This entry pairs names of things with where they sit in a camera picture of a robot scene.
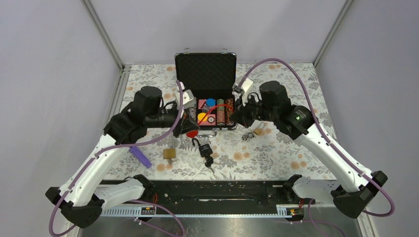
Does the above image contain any brass padlock long shackle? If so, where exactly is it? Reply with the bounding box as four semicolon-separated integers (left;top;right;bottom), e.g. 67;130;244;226
163;135;184;165

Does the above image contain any small brass padlock astronaut keychain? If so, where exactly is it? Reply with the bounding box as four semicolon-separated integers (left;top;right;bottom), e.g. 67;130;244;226
242;122;265;141

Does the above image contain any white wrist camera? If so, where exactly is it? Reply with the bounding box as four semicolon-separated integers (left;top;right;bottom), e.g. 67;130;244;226
232;78;253;105
175;82;196;109

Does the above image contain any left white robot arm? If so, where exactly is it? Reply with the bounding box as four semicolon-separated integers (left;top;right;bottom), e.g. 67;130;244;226
45;85;199;229

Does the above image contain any black poker chip case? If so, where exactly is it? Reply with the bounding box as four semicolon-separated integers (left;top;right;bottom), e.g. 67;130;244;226
174;52;237;130

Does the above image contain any floral tablecloth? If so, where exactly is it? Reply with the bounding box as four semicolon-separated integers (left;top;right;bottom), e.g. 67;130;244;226
105;63;335;180

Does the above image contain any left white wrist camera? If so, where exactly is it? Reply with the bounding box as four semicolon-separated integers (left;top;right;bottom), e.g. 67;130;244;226
175;82;196;109

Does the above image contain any black padlock with keys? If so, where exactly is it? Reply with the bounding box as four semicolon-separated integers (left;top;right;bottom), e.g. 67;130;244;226
192;138;215;173

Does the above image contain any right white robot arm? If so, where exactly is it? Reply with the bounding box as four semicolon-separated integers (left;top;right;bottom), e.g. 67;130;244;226
230;80;388;219

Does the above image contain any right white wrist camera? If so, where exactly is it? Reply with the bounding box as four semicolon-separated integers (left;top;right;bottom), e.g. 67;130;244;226
232;78;253;105

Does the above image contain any red cable lock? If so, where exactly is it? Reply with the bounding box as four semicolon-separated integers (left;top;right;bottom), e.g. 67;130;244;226
186;104;233;138

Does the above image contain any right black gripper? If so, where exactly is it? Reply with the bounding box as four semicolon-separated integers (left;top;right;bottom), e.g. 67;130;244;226
229;92;277;128

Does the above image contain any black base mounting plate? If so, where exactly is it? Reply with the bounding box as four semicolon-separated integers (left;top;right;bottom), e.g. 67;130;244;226
122;180;328;216

